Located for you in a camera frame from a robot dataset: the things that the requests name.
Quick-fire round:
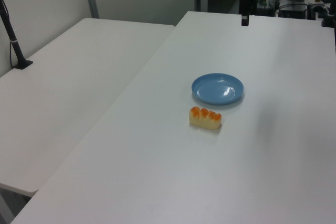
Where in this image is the black electronics box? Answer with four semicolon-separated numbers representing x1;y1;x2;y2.
278;3;308;19

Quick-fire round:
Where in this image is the black camera stand pole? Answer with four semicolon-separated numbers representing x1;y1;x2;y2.
0;0;34;70

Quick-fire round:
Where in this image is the black Franka gripper body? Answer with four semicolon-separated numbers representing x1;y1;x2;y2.
239;0;257;16

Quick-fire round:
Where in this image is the toy bread with orange crust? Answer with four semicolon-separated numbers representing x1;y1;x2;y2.
188;106;223;130

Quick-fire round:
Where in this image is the black clamp camera mount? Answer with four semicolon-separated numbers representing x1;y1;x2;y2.
319;0;336;28

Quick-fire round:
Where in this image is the blue round plastic plate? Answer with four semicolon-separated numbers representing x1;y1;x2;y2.
191;73;245;106

